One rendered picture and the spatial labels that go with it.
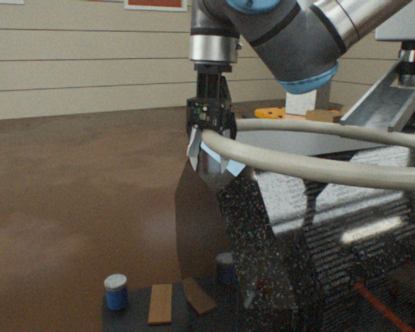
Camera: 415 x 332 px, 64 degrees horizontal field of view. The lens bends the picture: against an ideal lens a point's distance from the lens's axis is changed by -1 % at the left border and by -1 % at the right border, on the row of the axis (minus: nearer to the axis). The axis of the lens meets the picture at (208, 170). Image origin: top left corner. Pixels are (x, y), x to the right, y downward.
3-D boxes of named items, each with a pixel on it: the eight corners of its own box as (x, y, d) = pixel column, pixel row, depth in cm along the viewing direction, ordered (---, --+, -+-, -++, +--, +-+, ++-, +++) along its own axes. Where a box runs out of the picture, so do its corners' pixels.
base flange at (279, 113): (252, 115, 218) (252, 107, 217) (315, 111, 233) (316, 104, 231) (292, 131, 175) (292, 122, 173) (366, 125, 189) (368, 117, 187)
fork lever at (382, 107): (400, 58, 128) (402, 44, 125) (462, 59, 116) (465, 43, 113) (326, 135, 87) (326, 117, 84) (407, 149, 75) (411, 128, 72)
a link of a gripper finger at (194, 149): (176, 172, 66) (187, 127, 63) (184, 164, 71) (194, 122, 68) (191, 177, 65) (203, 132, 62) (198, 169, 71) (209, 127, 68)
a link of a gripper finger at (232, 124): (216, 151, 67) (209, 108, 65) (217, 149, 69) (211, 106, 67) (238, 149, 66) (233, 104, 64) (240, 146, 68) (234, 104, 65)
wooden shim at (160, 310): (152, 287, 168) (152, 284, 167) (172, 286, 169) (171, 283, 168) (148, 324, 145) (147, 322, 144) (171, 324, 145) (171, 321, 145)
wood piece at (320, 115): (304, 118, 185) (305, 110, 183) (318, 117, 189) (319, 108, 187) (331, 126, 168) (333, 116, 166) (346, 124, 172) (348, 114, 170)
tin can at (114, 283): (131, 306, 155) (128, 283, 151) (110, 313, 151) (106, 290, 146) (125, 292, 164) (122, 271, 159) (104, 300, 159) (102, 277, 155)
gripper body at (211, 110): (183, 131, 61) (186, 62, 58) (194, 124, 69) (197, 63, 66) (225, 135, 60) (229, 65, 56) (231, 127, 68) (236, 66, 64)
